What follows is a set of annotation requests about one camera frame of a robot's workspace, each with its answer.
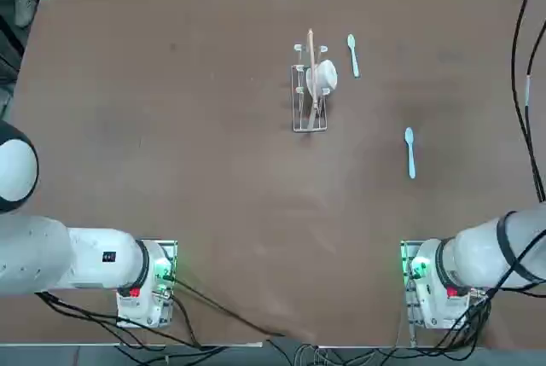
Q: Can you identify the blue plastic spoon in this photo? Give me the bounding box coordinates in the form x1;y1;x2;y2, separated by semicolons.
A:
404;126;418;180

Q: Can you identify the green plastic spoon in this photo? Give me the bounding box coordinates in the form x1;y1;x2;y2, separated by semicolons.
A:
346;33;362;79

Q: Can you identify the white cup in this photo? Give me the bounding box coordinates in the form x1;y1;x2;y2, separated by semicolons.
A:
305;59;340;96

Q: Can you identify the white wire cup rack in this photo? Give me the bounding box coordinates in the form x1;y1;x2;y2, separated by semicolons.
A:
291;28;330;133

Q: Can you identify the thin black table cable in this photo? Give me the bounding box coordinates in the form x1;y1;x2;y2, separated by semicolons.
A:
169;276;288;338

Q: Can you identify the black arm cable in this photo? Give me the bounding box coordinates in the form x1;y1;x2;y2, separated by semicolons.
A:
467;211;546;344

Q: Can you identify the thick black cable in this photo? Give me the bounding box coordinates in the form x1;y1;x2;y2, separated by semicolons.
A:
524;22;546;199
513;0;546;204

